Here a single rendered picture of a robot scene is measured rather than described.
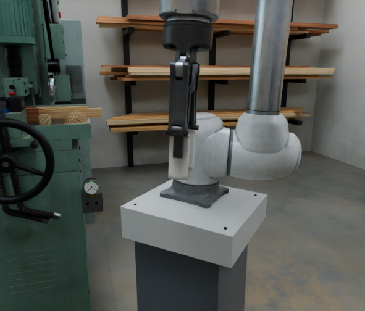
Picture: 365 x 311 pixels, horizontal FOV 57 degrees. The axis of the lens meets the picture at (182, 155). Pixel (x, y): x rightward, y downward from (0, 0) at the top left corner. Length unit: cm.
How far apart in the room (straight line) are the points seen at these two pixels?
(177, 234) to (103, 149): 303
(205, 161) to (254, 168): 15
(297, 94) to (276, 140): 371
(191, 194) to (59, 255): 70
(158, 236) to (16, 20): 95
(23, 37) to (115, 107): 249
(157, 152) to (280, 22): 316
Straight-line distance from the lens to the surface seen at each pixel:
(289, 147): 103
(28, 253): 154
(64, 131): 136
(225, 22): 361
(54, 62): 162
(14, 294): 164
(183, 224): 93
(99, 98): 382
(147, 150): 398
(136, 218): 101
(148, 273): 118
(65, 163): 139
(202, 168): 103
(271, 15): 102
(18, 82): 147
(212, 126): 102
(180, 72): 46
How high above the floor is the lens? 110
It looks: 14 degrees down
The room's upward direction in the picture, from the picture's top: straight up
